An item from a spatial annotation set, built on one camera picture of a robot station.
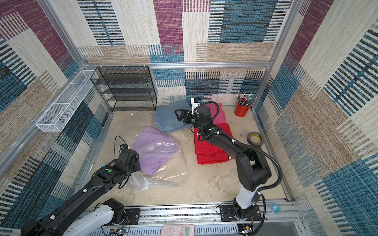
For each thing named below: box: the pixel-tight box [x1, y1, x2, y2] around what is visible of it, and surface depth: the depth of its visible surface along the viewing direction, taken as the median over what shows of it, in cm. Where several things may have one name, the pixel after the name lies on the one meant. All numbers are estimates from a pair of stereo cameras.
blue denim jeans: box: [154, 100, 194, 134], surface depth 107 cm
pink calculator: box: [161, 223, 195, 236], surface depth 70 cm
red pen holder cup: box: [234, 102, 251, 118], surface depth 117 cm
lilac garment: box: [130, 126, 181, 176], surface depth 91 cm
